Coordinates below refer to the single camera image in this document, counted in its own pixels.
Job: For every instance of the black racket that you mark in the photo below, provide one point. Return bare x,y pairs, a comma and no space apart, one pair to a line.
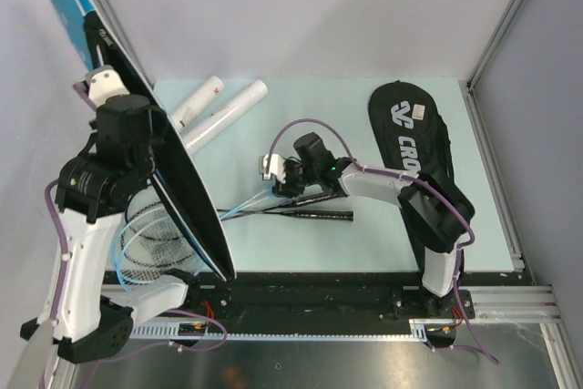
148,196
150,240

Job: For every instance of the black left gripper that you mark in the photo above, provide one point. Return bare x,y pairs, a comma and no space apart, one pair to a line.
155,140

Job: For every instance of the aluminium side rail right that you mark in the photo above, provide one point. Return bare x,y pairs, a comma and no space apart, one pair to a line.
518,300

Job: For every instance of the aluminium frame post left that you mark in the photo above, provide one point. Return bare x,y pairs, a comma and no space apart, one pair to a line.
111,20

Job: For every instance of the aluminium frame post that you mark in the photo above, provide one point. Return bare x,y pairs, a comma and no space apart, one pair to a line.
111,20
507,19

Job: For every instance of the blue racket bag cover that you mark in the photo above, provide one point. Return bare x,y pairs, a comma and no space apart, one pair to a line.
96,183

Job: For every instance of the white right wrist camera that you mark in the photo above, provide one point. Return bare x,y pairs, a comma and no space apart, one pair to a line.
272,167

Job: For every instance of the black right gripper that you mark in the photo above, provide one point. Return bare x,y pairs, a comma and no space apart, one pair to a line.
286,189

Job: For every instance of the white shuttlecock tube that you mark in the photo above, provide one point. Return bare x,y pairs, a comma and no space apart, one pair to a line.
208,129

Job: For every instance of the black racket bag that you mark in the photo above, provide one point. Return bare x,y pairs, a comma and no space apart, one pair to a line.
409,131

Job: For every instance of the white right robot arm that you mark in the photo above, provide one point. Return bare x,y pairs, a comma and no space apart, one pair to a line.
433,208

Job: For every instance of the white cardboard tube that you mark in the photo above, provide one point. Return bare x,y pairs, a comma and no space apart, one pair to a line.
191,107

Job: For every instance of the black racket upper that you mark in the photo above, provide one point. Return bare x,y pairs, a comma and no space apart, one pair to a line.
148,196

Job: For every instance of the aluminium frame post right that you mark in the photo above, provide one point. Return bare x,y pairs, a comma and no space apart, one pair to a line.
507,19

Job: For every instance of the grey cable duct rail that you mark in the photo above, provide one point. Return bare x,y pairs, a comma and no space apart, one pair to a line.
384,330

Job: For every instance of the black racket lower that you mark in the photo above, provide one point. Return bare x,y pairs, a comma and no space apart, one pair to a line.
150,240

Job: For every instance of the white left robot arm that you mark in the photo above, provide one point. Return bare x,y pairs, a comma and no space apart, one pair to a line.
80,324

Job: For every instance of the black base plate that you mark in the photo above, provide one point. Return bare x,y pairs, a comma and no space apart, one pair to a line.
300,298

